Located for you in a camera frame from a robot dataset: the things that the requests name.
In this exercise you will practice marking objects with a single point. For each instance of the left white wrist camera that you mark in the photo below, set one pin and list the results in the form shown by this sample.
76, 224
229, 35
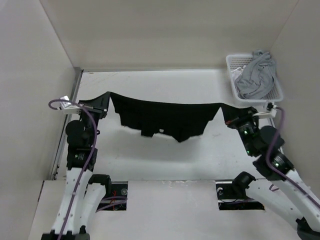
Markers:
67, 107

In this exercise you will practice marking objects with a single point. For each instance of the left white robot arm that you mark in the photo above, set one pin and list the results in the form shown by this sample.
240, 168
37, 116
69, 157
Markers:
84, 190

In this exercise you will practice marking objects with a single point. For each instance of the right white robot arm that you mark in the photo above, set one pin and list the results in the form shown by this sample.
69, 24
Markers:
260, 134

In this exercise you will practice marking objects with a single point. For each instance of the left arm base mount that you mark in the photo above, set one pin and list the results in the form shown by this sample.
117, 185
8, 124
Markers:
116, 198

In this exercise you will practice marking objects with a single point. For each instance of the black tank top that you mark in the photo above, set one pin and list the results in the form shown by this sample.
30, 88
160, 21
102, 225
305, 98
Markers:
180, 121

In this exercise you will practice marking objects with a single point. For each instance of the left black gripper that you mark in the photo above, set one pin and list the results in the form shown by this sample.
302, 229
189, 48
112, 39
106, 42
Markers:
100, 103

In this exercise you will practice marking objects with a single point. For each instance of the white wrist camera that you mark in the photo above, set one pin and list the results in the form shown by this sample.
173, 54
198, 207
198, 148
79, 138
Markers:
269, 111
67, 107

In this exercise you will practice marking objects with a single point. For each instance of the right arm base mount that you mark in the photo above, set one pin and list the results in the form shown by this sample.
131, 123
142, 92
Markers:
231, 194

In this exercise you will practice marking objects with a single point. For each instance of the white garment in basket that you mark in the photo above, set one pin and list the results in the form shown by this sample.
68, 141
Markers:
236, 73

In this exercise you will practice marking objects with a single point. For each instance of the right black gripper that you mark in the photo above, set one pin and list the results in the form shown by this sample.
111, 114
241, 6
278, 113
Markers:
230, 116

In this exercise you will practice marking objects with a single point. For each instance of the grey tank top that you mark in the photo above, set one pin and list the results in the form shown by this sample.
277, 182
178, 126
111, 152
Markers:
258, 77

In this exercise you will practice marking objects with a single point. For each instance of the white plastic basket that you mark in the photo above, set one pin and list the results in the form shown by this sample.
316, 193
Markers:
239, 60

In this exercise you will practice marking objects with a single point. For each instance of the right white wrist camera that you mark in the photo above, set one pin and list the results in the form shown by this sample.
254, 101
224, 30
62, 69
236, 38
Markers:
269, 111

